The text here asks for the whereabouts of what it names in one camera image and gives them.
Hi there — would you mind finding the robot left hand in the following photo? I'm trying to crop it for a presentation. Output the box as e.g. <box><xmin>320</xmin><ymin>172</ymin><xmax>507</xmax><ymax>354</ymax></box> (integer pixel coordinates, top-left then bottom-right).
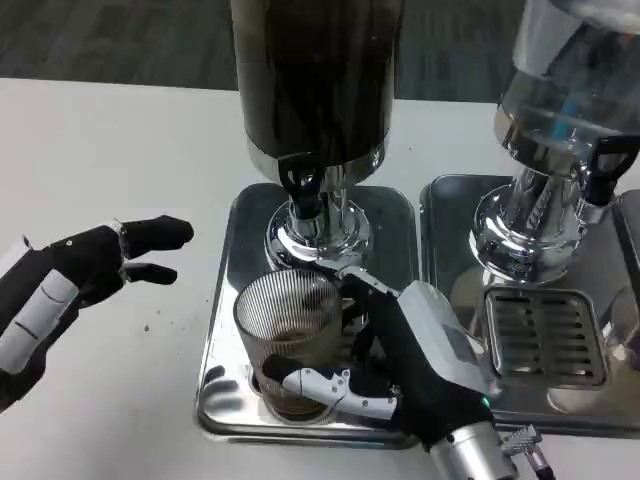
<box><xmin>0</xmin><ymin>214</ymin><xmax>195</xmax><ymax>416</ymax></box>

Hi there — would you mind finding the clear ribbed glass cup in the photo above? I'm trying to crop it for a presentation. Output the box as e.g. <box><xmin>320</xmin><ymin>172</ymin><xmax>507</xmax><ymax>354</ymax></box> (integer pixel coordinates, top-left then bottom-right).
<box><xmin>232</xmin><ymin>270</ymin><xmax>351</xmax><ymax>426</ymax></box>

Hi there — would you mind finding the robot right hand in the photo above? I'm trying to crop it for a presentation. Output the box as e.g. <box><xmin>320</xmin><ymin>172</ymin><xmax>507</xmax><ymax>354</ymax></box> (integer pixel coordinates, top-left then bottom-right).
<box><xmin>262</xmin><ymin>272</ymin><xmax>502</xmax><ymax>451</ymax></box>

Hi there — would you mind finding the steel tray under clear dispenser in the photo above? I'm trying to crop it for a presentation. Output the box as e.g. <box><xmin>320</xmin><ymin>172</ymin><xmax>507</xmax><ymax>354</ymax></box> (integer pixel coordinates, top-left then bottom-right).
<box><xmin>419</xmin><ymin>173</ymin><xmax>640</xmax><ymax>436</ymax></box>

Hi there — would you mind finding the black tap of clear dispenser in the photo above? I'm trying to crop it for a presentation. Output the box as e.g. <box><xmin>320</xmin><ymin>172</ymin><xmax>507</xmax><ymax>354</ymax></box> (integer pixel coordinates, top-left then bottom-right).
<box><xmin>582</xmin><ymin>135</ymin><xmax>640</xmax><ymax>224</ymax></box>

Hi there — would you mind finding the clear drink dispenser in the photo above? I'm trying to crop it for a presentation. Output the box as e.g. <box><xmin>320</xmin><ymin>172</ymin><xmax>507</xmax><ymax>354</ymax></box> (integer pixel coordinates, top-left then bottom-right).
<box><xmin>468</xmin><ymin>0</ymin><xmax>640</xmax><ymax>286</ymax></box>

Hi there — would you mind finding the dark drink dispenser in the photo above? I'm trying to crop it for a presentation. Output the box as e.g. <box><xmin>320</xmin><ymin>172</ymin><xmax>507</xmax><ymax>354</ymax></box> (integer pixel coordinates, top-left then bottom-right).
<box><xmin>230</xmin><ymin>0</ymin><xmax>405</xmax><ymax>274</ymax></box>

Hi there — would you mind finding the drip grid of clear dispenser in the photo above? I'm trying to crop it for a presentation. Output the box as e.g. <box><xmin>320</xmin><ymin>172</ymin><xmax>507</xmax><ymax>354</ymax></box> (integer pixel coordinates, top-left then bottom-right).
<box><xmin>482</xmin><ymin>287</ymin><xmax>610</xmax><ymax>391</ymax></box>

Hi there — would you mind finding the black tap of dark dispenser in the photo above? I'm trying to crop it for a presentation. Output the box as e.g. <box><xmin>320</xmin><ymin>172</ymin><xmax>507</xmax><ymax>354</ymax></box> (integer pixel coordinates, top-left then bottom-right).
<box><xmin>277</xmin><ymin>153</ymin><xmax>326</xmax><ymax>219</ymax></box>

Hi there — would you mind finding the steel tray under dark dispenser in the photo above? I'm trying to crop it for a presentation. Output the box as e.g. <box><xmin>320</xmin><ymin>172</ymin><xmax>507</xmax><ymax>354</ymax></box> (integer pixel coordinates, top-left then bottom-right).
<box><xmin>194</xmin><ymin>182</ymin><xmax>426</xmax><ymax>449</ymax></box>

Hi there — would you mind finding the black forearm cable with plug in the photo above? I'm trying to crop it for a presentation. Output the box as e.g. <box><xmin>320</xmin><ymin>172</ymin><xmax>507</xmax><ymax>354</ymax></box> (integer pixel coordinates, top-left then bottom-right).
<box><xmin>498</xmin><ymin>424</ymin><xmax>557</xmax><ymax>480</ymax></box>

